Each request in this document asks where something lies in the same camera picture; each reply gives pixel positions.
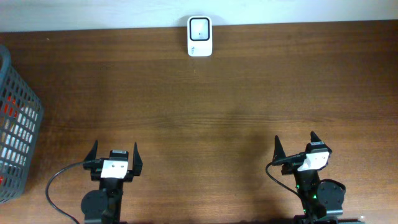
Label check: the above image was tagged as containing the dark grey mesh basket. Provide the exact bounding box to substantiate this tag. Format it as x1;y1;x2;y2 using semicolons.
1;45;44;204

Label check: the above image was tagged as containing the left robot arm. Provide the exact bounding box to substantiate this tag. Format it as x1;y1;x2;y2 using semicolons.
81;141;143;224

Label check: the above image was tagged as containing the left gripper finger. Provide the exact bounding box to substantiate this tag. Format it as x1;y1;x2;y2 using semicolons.
132;142;143;175
84;140;98;162

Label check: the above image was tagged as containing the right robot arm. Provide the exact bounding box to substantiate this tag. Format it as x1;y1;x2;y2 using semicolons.
271;131;346;223

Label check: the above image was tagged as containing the white barcode scanner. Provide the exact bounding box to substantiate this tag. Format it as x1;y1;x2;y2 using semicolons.
187;16;213;57

